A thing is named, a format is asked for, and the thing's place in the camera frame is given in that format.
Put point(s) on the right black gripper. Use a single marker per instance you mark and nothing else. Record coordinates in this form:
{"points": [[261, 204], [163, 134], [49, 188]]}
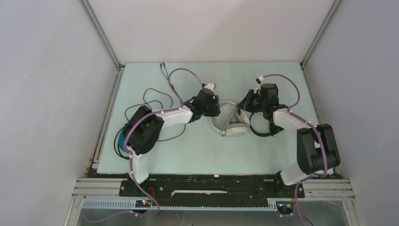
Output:
{"points": [[244, 104]]}

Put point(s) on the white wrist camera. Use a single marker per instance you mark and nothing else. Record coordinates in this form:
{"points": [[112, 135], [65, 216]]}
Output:
{"points": [[260, 81], [210, 87]]}

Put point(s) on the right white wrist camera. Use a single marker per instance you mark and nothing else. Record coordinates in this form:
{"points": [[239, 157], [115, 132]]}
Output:
{"points": [[260, 81]]}

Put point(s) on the white headphones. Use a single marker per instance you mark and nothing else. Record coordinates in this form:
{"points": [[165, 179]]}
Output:
{"points": [[237, 124]]}

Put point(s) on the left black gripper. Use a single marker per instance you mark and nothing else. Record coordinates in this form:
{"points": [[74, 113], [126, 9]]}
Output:
{"points": [[216, 110]]}

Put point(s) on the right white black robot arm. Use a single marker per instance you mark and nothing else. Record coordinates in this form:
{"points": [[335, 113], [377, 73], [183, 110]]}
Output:
{"points": [[316, 147]]}

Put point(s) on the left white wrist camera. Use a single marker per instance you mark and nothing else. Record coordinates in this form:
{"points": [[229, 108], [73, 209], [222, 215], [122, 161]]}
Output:
{"points": [[210, 87]]}

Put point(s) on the black blue headphones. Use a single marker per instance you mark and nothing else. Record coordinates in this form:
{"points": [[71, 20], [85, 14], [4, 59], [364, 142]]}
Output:
{"points": [[133, 142]]}

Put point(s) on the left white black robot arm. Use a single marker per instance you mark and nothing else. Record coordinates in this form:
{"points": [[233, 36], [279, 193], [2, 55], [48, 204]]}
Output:
{"points": [[155, 121]]}

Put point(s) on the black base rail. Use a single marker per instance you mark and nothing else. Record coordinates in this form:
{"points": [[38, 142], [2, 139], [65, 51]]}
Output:
{"points": [[209, 191]]}

